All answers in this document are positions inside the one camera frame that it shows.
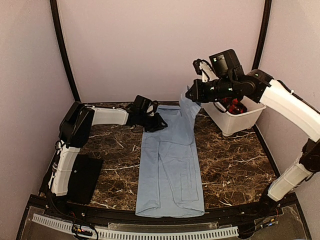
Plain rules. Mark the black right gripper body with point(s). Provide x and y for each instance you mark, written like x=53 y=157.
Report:
x=224 y=88

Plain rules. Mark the white plastic bin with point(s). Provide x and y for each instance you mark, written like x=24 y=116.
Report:
x=232 y=123

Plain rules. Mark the white slotted cable duct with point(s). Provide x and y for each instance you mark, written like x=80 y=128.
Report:
x=118 y=231

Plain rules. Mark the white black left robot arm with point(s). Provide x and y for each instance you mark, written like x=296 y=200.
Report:
x=75 y=128

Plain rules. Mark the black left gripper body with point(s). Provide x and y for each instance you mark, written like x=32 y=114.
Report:
x=150 y=124

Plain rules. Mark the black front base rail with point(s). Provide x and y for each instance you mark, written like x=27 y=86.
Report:
x=286 y=222

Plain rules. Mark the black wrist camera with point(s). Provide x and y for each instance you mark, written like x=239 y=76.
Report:
x=222 y=65
x=141 y=102

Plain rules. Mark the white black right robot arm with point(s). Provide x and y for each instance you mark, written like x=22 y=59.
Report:
x=297 y=124

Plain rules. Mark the black right corner post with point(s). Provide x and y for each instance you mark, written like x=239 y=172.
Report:
x=262 y=34

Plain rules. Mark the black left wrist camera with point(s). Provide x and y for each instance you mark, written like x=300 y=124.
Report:
x=141 y=102

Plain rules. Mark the black corner post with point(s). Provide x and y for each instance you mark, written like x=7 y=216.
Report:
x=262 y=34
x=63 y=50

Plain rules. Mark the red black plaid shirt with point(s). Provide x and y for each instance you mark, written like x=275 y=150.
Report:
x=233 y=106

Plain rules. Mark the folded black shirt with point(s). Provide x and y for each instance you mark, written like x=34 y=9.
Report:
x=83 y=179

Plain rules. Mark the black left corner post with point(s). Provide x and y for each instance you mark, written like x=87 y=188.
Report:
x=63 y=50

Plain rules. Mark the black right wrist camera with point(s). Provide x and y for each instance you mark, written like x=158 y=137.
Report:
x=222 y=65

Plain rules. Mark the light blue long sleeve shirt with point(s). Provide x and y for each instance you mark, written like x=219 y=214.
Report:
x=169 y=180

